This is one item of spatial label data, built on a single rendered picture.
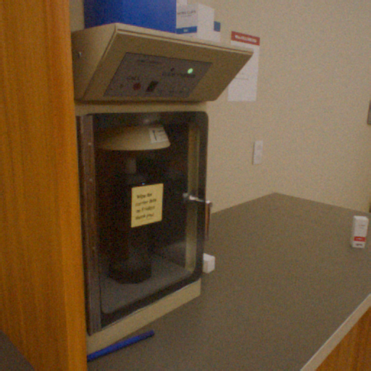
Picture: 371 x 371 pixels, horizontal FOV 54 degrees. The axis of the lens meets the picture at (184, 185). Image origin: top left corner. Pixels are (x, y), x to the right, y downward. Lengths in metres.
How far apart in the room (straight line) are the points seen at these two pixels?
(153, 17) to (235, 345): 0.61
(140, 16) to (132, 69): 0.08
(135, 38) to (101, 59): 0.05
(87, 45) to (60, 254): 0.30
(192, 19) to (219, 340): 0.61
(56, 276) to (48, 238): 0.06
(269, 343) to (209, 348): 0.12
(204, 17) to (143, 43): 0.17
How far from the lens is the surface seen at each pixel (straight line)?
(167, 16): 0.59
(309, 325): 0.89
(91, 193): 0.63
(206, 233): 0.78
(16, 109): 0.59
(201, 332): 0.82
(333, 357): 1.05
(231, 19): 1.61
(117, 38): 0.52
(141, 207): 0.70
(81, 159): 0.60
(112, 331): 0.78
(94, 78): 0.56
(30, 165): 0.57
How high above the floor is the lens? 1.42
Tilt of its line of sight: 14 degrees down
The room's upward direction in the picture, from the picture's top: 1 degrees clockwise
